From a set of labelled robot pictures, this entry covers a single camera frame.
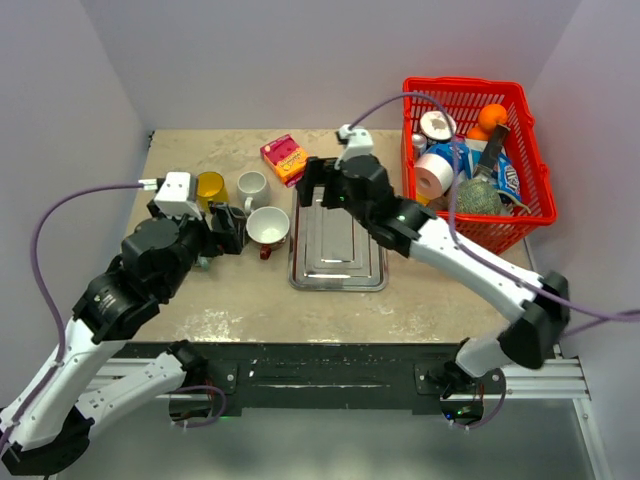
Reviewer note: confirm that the blue snack bag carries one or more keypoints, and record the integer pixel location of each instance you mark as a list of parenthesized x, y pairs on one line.
[(506, 180)]

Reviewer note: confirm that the green patterned ball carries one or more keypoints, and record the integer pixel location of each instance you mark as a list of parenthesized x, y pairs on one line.
[(475, 197)]

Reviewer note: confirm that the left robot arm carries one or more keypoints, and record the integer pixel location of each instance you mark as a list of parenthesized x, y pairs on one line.
[(51, 425)]

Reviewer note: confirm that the brown handled tool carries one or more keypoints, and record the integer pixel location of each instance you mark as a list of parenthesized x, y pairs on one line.
[(490, 155)]

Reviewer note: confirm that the pink orange snack box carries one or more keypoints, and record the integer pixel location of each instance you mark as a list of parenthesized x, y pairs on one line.
[(287, 159)]

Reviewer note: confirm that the orange fruit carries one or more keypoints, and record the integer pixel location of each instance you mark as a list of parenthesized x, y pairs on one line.
[(492, 115), (477, 133)]

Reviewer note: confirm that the white speckled mug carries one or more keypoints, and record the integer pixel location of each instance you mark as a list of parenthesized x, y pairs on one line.
[(253, 191)]

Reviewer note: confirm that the blue white packet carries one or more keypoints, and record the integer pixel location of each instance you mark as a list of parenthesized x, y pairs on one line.
[(457, 155)]

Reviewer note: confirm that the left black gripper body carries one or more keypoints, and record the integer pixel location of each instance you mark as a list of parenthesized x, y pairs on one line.
[(197, 237)]

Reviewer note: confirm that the metal tray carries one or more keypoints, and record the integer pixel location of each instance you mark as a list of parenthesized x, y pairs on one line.
[(330, 251)]

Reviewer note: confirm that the red plastic basket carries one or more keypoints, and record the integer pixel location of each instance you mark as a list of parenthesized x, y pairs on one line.
[(463, 98)]

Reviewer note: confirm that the white tape roll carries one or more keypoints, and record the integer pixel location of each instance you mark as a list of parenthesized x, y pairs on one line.
[(437, 127)]

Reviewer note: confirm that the dark red mug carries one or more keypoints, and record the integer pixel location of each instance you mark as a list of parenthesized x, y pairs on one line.
[(269, 228)]

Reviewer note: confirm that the teal green mug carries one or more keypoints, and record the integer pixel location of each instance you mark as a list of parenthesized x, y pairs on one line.
[(203, 263)]

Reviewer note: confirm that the yellow mug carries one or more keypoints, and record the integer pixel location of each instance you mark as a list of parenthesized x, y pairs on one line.
[(211, 187)]

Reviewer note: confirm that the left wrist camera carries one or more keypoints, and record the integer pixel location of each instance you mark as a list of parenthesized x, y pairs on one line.
[(174, 196)]

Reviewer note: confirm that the pink white toilet roll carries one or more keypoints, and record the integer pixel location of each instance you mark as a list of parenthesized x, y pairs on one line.
[(433, 175)]

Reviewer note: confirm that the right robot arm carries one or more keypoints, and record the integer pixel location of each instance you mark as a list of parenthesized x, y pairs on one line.
[(533, 304)]

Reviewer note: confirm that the silver can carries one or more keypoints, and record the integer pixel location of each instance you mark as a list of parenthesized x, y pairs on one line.
[(419, 145)]

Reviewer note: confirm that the black base frame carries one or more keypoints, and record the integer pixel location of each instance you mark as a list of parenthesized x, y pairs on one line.
[(327, 376)]

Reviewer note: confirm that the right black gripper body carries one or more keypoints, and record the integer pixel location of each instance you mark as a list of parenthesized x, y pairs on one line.
[(322, 171)]

